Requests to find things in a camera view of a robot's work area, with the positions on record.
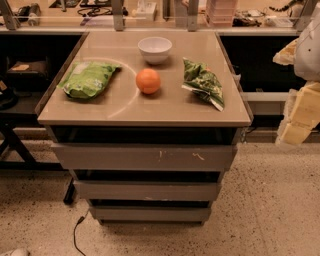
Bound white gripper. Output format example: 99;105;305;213
276;81;320;145

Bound grey bottom drawer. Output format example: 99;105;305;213
90;207;211;222

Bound grey drawer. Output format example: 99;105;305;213
90;207;211;222
74;181;221;201
52;143;237;171

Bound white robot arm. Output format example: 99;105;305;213
273;5;320;148

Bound grey drawer cabinet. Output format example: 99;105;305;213
38;30;251;209

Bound grey middle drawer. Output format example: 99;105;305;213
74;181;221;201

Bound grey top drawer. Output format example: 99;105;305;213
52;143;237;171

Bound dark green chip bag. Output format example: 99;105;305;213
182;58;225;111

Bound pink stacked trays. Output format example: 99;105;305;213
205;0;238;27

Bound orange fruit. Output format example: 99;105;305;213
136;68;161;94

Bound white bowl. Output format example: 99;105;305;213
138;37;172;65

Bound white box on bench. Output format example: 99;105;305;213
135;0;157;21

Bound light green chip bag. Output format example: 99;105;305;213
57;61;121;99

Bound black floor cable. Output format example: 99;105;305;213
72;209;90;256

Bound black table frame left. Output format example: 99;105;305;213
0;116;77;205

